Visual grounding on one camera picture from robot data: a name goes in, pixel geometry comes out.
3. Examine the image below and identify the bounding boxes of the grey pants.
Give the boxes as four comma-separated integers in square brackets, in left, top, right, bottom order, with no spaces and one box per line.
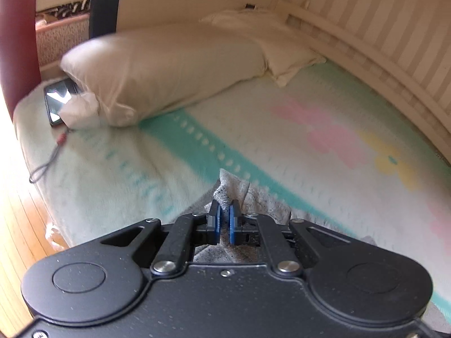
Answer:
[192,168,379,264]

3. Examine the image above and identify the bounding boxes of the wooden bed frame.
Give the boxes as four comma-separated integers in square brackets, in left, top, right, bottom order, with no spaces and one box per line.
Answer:
[273,0,451,164]

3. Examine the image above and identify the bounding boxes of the pastel flower print blanket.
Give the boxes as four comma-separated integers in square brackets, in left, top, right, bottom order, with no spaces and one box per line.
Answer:
[14,60,451,324]

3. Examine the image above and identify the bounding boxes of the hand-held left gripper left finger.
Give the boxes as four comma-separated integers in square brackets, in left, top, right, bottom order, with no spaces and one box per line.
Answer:
[100,200,222,277]

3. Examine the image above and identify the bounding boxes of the dark post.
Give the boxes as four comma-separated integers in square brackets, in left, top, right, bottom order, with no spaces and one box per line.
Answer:
[89,0,121,39]

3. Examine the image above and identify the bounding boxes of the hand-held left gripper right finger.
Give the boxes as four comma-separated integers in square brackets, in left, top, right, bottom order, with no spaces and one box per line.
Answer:
[229,200,353,276]

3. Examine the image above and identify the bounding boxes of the large cream pillow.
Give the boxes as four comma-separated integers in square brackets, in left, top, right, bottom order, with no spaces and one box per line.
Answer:
[60,26,268,127]

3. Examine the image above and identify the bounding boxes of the white crumpled cloth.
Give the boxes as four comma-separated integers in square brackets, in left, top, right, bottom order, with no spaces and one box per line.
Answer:
[58,92,101,129]

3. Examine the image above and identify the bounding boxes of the dark red curtain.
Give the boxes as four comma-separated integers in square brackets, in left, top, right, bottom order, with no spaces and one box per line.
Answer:
[0,0,41,115]

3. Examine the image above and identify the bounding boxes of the thin grey cable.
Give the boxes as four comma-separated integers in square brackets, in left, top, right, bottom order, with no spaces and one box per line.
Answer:
[29,128,72,184]

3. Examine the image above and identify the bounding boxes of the speckled pink basket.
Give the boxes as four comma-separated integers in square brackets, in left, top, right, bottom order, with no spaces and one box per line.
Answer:
[35,13,91,68]

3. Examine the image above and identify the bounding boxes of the flat cream pillow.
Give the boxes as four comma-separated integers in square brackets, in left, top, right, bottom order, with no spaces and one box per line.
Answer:
[200,9,327,87]

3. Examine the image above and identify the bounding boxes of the black smartphone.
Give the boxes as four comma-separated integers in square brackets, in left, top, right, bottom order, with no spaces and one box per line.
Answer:
[43,78,82,127]

